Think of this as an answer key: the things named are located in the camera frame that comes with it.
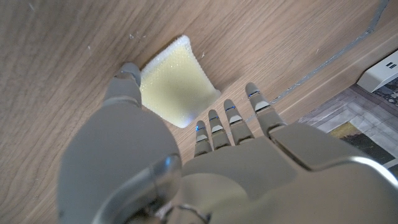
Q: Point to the printed window backdrop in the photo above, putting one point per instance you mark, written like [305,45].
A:
[357,130]

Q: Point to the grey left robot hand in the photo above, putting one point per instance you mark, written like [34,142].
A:
[217,186]

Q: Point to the white power strip box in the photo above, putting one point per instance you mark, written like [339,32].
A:
[379,74]

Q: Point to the yellow sponge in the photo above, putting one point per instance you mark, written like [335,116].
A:
[174,84]

